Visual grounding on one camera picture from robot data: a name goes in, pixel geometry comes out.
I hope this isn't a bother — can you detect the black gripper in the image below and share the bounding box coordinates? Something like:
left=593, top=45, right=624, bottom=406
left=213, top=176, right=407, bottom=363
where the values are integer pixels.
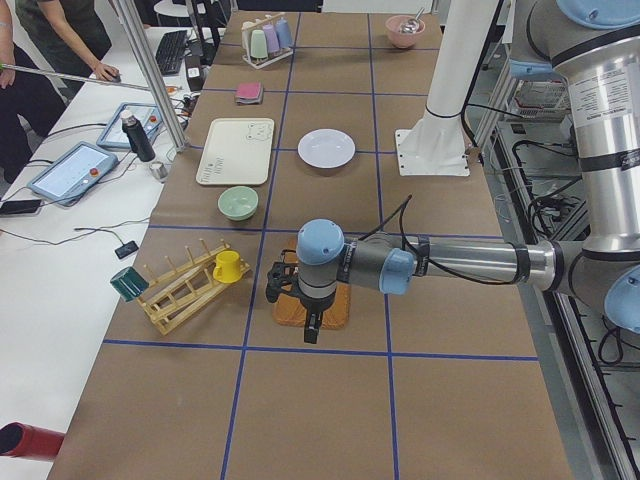
left=300, top=294, right=334, bottom=344

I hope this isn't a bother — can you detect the white round plate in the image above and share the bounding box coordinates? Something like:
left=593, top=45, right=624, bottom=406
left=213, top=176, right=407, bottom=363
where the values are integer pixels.
left=297, top=129, right=356, bottom=169

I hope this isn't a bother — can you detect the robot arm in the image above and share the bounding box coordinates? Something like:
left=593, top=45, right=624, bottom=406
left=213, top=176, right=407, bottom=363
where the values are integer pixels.
left=292, top=1, right=639, bottom=343

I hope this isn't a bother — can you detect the cream bear tray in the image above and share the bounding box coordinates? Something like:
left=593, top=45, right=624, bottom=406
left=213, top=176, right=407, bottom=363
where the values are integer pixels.
left=195, top=118, right=275, bottom=186

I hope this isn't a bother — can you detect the wooden cutting board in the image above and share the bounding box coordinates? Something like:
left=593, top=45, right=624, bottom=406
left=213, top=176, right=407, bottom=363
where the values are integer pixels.
left=272, top=237, right=351, bottom=330

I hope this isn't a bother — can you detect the yellow mug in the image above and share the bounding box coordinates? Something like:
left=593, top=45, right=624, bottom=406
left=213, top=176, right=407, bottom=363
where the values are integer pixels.
left=213, top=250, right=242, bottom=284

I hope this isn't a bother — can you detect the green bowl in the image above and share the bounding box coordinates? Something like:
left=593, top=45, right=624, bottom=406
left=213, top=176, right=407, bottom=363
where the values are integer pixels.
left=217, top=186, right=259, bottom=221

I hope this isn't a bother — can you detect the wooden mug rack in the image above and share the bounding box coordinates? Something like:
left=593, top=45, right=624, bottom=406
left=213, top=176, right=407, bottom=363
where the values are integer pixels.
left=135, top=240, right=251, bottom=335

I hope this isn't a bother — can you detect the dark green mug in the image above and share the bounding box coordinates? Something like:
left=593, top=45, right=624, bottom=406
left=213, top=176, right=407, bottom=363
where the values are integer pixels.
left=110, top=266, right=149, bottom=302

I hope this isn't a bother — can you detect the small black device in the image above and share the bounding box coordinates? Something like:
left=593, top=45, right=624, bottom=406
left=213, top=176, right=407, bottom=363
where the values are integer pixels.
left=114, top=241, right=139, bottom=259

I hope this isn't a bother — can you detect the small metal cup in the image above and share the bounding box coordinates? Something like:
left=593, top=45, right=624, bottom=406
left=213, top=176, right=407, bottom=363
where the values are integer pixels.
left=149, top=161, right=168, bottom=182

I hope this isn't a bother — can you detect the pink folded cloth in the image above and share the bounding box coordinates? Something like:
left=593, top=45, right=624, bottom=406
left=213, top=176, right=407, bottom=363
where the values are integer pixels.
left=234, top=82, right=264, bottom=105

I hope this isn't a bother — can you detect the black water bottle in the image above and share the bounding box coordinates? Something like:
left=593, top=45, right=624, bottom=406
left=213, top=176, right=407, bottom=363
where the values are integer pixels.
left=120, top=109, right=156, bottom=162

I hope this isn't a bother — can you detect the far teach pendant tablet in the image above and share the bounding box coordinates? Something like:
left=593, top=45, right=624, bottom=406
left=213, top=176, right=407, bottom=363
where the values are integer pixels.
left=95, top=102, right=166, bottom=151

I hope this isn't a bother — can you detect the teach pendant tablet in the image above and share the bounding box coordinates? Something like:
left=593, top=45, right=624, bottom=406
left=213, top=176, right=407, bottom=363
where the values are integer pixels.
left=27, top=142, right=118, bottom=206
left=95, top=102, right=166, bottom=151

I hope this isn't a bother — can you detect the white cup rack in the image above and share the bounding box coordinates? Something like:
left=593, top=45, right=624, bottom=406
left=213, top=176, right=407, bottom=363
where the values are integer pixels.
left=241, top=12, right=294, bottom=69

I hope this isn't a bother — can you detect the near teach pendant tablet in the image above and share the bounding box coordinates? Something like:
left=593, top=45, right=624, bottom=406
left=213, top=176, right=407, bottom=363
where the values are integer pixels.
left=27, top=142, right=118, bottom=206

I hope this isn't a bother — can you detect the green cup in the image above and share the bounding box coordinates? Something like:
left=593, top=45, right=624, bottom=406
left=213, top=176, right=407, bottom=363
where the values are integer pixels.
left=250, top=29, right=268, bottom=62

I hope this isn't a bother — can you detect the purple cup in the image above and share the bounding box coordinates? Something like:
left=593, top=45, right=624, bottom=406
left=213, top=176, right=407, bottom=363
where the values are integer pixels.
left=262, top=23, right=280, bottom=56

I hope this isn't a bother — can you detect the pink bowl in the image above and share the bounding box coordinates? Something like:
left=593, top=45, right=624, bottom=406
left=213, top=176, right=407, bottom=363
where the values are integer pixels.
left=385, top=15, right=426, bottom=49

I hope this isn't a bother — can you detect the blue cup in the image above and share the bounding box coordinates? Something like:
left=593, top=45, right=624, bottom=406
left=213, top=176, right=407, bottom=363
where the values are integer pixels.
left=275, top=17, right=293, bottom=49

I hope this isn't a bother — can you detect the black keyboard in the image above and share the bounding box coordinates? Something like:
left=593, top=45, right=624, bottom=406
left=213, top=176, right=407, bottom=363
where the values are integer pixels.
left=155, top=30, right=188, bottom=76

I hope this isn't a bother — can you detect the metal spoon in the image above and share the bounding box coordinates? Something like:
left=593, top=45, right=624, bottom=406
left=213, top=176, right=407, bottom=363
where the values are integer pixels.
left=400, top=8, right=425, bottom=34

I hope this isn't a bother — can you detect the black smartphone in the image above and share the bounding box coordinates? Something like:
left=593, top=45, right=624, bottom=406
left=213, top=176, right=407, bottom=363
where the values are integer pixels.
left=0, top=199, right=43, bottom=217

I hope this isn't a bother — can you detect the red cylinder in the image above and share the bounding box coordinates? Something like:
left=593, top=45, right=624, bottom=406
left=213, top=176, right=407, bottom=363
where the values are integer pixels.
left=1, top=422, right=65, bottom=461

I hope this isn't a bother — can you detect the person in dark clothes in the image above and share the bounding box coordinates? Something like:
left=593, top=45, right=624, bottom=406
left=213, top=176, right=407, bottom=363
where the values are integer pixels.
left=0, top=0, right=121, bottom=184

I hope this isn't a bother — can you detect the white camera pole base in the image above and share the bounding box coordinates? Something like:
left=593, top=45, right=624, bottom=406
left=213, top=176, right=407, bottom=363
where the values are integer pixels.
left=395, top=0, right=502, bottom=177

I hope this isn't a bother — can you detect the aluminium frame post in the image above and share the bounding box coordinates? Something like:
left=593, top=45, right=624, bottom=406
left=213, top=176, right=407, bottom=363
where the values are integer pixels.
left=113, top=0, right=187, bottom=153

